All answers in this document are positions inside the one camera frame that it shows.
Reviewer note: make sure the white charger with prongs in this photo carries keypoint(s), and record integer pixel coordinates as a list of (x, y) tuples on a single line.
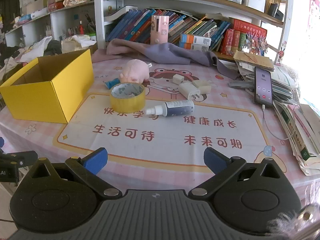
[(187, 90)]

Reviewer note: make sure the clear tape roll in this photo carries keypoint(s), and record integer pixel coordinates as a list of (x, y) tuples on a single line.
[(127, 105)]

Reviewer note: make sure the small black box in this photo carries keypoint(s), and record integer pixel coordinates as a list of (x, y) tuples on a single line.
[(275, 11)]

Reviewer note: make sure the fuzzy pink sleeve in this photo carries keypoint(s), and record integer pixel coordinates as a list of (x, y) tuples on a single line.
[(282, 225)]

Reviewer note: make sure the pink printed tablecloth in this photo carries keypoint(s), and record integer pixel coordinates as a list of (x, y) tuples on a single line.
[(162, 130)]

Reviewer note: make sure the black smartphone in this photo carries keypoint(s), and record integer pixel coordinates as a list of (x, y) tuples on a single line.
[(263, 87)]

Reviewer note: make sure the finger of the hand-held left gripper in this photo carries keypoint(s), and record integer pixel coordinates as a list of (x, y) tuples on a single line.
[(17, 158), (1, 142)]

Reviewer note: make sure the purple cloth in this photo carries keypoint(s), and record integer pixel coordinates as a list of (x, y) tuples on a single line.
[(162, 52)]

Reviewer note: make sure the row of leaning books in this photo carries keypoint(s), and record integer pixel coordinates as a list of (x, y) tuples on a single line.
[(132, 27)]

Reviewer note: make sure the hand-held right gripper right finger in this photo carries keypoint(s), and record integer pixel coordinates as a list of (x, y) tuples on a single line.
[(212, 158)]

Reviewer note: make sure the cartoon figure sticker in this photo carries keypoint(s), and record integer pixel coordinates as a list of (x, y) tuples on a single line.
[(280, 53)]

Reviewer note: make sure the white square charger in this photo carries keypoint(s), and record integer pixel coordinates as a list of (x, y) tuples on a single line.
[(203, 87)]

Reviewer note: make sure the stack of papers and books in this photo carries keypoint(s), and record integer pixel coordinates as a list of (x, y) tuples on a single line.
[(300, 130)]

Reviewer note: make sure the grey flat case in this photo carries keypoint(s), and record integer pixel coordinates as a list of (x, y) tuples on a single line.
[(240, 84)]

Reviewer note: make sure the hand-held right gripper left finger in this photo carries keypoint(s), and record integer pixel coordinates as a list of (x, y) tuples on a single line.
[(96, 158)]

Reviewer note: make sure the red thick books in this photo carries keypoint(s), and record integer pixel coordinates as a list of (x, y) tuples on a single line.
[(232, 42)]

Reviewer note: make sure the wall poster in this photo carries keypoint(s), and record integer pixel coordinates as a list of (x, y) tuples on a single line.
[(315, 7)]

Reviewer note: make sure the blue orange white carton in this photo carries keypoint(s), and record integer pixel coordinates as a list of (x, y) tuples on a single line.
[(197, 48), (197, 39)]

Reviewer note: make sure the colourful toy figures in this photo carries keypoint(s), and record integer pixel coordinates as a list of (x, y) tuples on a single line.
[(256, 43)]

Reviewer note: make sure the pink cylindrical holder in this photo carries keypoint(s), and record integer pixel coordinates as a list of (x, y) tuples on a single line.
[(160, 30)]

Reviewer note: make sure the white side shelf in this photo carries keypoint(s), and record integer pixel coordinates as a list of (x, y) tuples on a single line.
[(57, 20)]

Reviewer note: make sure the brown paper envelope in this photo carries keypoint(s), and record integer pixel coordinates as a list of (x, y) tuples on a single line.
[(255, 58)]

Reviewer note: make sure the small red bottle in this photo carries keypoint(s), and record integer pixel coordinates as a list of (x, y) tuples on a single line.
[(81, 27)]

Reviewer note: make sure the pink plush pig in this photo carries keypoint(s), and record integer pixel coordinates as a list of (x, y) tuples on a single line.
[(135, 70)]

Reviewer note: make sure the small white charger cube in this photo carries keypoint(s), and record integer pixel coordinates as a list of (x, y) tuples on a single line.
[(178, 79)]

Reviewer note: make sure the yellow cardboard box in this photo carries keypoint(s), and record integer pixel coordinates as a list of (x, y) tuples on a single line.
[(32, 100)]

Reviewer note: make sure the white spray bottle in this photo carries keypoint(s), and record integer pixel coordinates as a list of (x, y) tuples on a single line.
[(177, 107)]

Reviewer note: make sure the blue small packet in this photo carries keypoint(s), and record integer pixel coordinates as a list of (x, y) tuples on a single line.
[(111, 83)]

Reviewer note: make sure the pile of clothes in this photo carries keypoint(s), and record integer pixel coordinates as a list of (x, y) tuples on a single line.
[(40, 46)]

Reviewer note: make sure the blue tissue pack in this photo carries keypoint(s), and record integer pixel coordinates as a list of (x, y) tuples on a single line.
[(25, 18)]

